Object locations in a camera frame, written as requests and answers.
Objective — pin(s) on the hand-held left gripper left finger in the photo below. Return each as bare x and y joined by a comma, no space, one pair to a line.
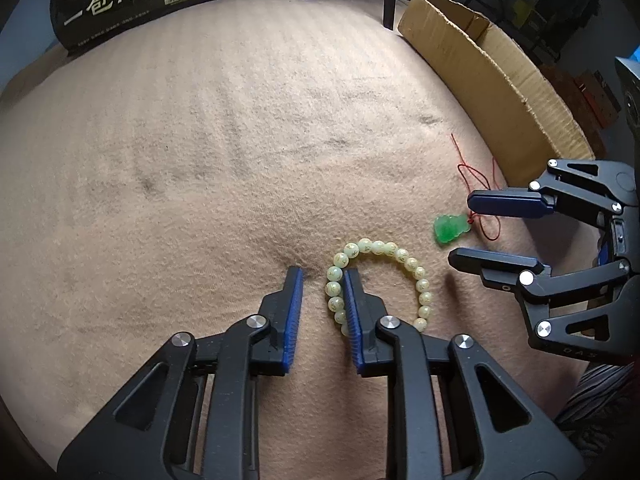
294,310

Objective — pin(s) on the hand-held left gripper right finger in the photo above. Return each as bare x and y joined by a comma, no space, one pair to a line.
352,320

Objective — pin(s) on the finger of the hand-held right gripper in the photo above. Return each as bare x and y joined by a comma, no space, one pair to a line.
495,262
505,202

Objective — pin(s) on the cardboard box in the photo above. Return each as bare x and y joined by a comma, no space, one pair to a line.
500,100

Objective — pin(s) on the striped grey clothing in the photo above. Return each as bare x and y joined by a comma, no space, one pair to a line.
600,390

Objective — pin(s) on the yellow box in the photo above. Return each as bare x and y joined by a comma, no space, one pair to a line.
520,12

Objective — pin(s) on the beige blanket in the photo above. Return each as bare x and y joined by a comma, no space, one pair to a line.
175,160

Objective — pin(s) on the black box with Chinese text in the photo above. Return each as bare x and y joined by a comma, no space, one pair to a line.
130,0

